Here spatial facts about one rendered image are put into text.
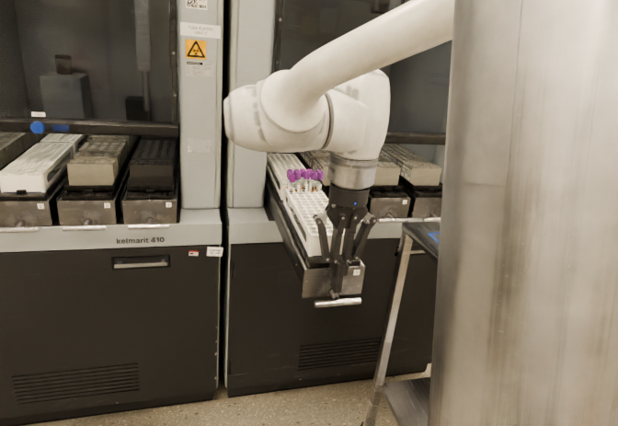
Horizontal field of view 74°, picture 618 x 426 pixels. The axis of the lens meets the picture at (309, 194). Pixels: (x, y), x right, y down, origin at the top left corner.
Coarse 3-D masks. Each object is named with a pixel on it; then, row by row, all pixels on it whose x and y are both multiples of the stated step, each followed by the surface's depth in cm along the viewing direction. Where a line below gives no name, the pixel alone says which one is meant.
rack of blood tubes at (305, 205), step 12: (288, 192) 109; (300, 192) 110; (312, 192) 111; (288, 204) 111; (300, 204) 103; (312, 204) 104; (324, 204) 103; (300, 216) 95; (312, 216) 96; (300, 228) 102; (312, 228) 91; (312, 240) 87; (312, 252) 88
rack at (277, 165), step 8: (272, 160) 134; (280, 160) 136; (288, 160) 136; (296, 160) 138; (272, 168) 130; (280, 168) 127; (288, 168) 128; (296, 168) 129; (304, 168) 129; (272, 176) 131; (280, 176) 121; (280, 184) 117; (280, 192) 117
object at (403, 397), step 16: (416, 224) 109; (432, 224) 110; (400, 240) 111; (416, 240) 102; (432, 240) 100; (400, 256) 111; (432, 256) 95; (400, 272) 112; (400, 288) 114; (384, 320) 120; (384, 336) 120; (384, 352) 122; (384, 368) 124; (384, 384) 127; (400, 384) 128; (416, 384) 128; (400, 400) 122; (416, 400) 122; (368, 416) 132; (400, 416) 117; (416, 416) 117
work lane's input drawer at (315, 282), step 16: (272, 192) 125; (272, 208) 120; (288, 224) 105; (288, 240) 100; (304, 256) 89; (320, 256) 89; (304, 272) 85; (320, 272) 86; (352, 272) 88; (304, 288) 87; (320, 288) 88; (352, 288) 90; (320, 304) 84; (336, 304) 85; (352, 304) 86
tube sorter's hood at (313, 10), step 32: (288, 0) 107; (320, 0) 109; (352, 0) 111; (384, 0) 113; (288, 32) 110; (320, 32) 112; (288, 64) 113; (416, 64) 123; (448, 64) 125; (416, 96) 126; (448, 96) 129; (416, 128) 130
